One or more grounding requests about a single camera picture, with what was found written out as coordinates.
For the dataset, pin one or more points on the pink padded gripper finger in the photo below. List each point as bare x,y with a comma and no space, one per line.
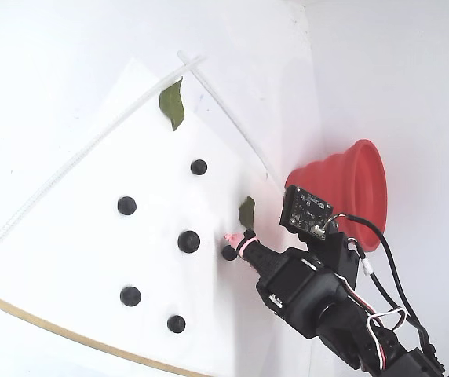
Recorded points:
253,268
261,257

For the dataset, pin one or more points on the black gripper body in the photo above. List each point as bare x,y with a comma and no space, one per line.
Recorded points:
287,282

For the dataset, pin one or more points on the dark blueberry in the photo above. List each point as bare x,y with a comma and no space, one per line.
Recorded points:
188,241
227,254
126,205
130,296
176,323
198,167

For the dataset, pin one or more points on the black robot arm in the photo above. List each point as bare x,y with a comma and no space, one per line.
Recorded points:
350,334

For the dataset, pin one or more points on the red collapsible silicone cup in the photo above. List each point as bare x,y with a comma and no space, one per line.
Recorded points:
362,188

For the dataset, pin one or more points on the small green leaf with stem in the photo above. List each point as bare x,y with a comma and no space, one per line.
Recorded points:
247,212

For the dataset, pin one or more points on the white paper sheet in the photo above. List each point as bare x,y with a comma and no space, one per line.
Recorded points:
91,255

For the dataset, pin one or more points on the large green leaf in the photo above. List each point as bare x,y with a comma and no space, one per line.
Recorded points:
171,104

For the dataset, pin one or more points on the thin wooden strip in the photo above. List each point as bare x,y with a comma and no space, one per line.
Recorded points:
71,337

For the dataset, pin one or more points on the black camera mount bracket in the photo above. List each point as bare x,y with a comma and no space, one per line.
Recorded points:
338,255

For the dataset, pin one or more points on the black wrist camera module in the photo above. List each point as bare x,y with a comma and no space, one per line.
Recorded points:
307,212

